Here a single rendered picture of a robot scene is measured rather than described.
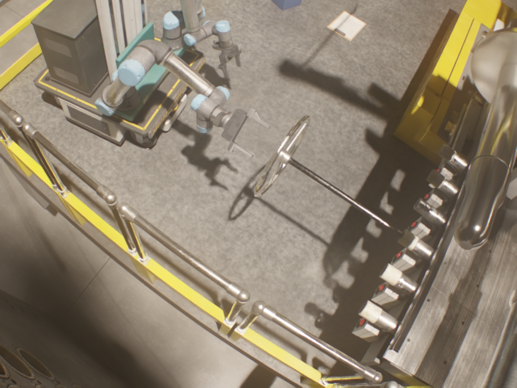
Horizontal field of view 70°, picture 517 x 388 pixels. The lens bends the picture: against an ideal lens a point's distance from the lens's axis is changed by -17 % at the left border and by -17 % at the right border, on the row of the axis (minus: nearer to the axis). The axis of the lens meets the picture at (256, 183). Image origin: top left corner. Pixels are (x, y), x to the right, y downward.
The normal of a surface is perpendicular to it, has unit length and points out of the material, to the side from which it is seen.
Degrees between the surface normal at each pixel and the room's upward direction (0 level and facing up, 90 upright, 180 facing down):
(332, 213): 0
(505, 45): 90
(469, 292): 0
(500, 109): 49
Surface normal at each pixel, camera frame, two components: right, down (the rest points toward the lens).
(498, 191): 0.05, -0.03
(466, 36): 0.13, -0.44
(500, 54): -0.55, 0.71
